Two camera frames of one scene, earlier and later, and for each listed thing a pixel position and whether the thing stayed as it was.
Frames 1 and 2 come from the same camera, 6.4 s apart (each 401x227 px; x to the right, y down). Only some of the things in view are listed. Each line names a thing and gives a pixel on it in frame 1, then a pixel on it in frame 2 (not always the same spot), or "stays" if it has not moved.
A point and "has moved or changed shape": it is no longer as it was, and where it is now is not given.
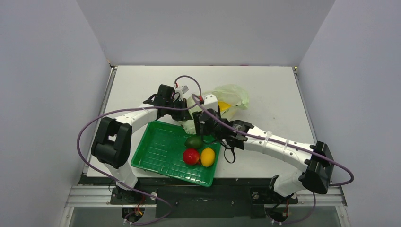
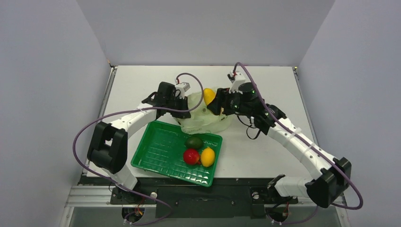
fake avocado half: [194, 142] stays
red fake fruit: [191, 156] stays
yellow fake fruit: [207, 157] stays
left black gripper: [184, 115] stays
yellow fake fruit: [223, 106] has moved or changed shape
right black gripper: [204, 118] → [223, 100]
